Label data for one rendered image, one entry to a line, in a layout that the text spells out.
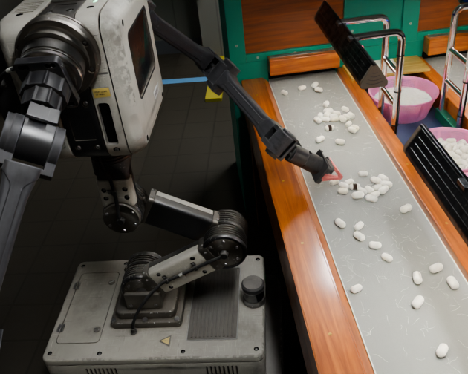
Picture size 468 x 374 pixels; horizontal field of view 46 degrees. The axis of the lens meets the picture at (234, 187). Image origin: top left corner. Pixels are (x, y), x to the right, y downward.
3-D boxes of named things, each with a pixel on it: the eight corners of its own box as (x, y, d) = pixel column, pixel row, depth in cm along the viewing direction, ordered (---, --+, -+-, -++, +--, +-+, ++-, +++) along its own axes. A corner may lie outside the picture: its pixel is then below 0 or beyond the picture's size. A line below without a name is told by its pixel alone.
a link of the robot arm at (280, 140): (201, 79, 183) (222, 54, 181) (212, 86, 188) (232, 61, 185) (267, 158, 157) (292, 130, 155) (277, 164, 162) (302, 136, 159)
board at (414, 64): (351, 81, 227) (351, 79, 226) (342, 67, 239) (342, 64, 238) (430, 70, 228) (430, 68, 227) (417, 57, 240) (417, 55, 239)
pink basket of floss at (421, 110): (416, 134, 205) (419, 112, 200) (354, 116, 221) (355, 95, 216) (448, 106, 221) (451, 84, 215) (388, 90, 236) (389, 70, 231)
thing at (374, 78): (360, 90, 160) (361, 66, 155) (313, 21, 210) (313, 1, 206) (388, 86, 160) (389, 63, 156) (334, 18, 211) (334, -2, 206)
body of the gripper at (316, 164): (324, 151, 170) (305, 141, 167) (333, 169, 162) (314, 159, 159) (311, 165, 173) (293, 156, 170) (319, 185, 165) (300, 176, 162)
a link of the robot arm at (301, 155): (285, 162, 160) (296, 147, 159) (278, 152, 166) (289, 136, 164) (303, 171, 163) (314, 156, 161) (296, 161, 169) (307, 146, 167)
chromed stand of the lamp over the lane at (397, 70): (347, 156, 198) (351, 36, 172) (333, 130, 214) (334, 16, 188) (399, 150, 198) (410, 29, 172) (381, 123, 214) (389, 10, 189)
